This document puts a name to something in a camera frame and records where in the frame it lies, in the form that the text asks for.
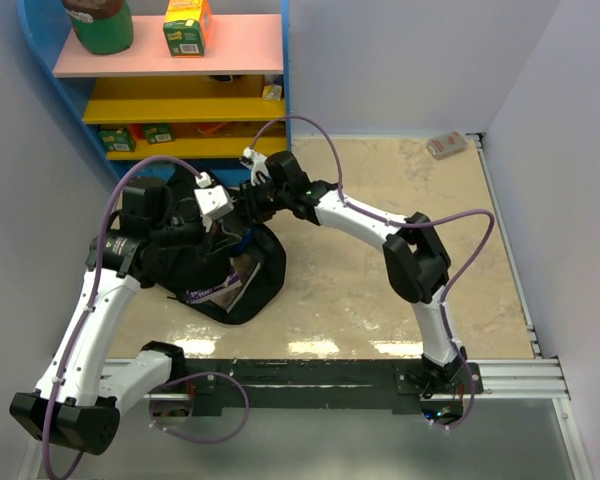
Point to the green small box left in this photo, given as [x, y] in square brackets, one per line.
[117, 139]

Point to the green brown bag on shelf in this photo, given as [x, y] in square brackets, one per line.
[102, 27]

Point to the grey red packet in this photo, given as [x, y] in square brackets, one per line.
[446, 145]

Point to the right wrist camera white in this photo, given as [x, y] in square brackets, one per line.
[256, 163]

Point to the yellow green box on shelf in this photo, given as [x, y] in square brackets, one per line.
[186, 27]

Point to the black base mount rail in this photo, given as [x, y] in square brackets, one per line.
[403, 386]

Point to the blue dinosaur pencil case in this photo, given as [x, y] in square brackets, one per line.
[247, 240]

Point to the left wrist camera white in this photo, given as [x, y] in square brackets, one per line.
[213, 201]

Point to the purple 52-Storey Treehouse book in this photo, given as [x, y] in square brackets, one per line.
[231, 284]

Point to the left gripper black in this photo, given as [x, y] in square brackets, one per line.
[213, 241]

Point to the orange snack packet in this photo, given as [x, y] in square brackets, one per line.
[208, 129]

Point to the black student backpack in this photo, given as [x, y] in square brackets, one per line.
[228, 269]

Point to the green small box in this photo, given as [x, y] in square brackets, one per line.
[117, 139]
[158, 133]

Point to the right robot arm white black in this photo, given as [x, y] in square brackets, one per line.
[416, 262]

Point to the A Tale of Two Cities book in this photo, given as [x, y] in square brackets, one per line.
[247, 267]

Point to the small yellow white box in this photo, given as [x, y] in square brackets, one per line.
[272, 92]

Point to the green small box right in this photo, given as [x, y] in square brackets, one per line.
[158, 133]

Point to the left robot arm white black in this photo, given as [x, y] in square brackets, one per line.
[73, 405]

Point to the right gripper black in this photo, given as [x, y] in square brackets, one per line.
[249, 203]

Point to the blue shelf unit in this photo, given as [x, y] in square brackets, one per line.
[145, 84]

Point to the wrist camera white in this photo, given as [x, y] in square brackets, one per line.
[256, 163]
[213, 201]

